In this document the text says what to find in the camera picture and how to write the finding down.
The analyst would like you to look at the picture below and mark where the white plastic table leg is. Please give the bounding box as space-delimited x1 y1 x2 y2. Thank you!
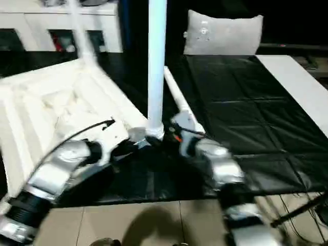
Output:
146 0 169 140
163 66 206 135
68 0 99 69

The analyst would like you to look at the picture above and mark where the white plastic table top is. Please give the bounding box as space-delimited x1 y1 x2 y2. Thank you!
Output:
0 57 166 199

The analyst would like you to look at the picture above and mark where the black mat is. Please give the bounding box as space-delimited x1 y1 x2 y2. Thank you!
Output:
0 51 328 206

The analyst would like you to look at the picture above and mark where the grey cushion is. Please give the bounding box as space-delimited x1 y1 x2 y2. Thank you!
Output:
183 9 264 56

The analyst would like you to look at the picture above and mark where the white flat panel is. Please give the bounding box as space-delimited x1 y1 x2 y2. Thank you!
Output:
256 54 328 140

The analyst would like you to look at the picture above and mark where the grey bag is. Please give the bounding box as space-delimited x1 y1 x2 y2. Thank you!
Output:
81 0 113 6

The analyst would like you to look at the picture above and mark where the black bar with red light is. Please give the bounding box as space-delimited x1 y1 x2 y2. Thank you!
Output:
258 43 328 52

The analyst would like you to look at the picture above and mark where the white cabinet with glass doors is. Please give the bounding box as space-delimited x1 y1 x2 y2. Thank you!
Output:
0 0 124 53

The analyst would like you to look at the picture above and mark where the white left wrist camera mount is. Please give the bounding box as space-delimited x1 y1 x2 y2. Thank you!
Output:
99 120 132 166

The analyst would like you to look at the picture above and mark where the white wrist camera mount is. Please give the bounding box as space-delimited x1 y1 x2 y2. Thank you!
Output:
170 111 201 156
99 120 132 166

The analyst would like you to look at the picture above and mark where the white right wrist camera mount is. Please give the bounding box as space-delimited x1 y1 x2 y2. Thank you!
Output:
170 111 201 156

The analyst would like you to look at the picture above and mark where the black metal frame bar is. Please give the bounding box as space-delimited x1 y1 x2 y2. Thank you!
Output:
271 193 328 228

